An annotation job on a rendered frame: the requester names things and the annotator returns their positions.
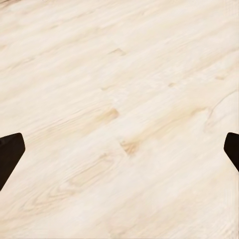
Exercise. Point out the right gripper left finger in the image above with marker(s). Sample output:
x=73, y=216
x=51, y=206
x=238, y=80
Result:
x=12, y=148

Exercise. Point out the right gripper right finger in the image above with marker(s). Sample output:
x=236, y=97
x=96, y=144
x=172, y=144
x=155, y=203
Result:
x=231, y=148

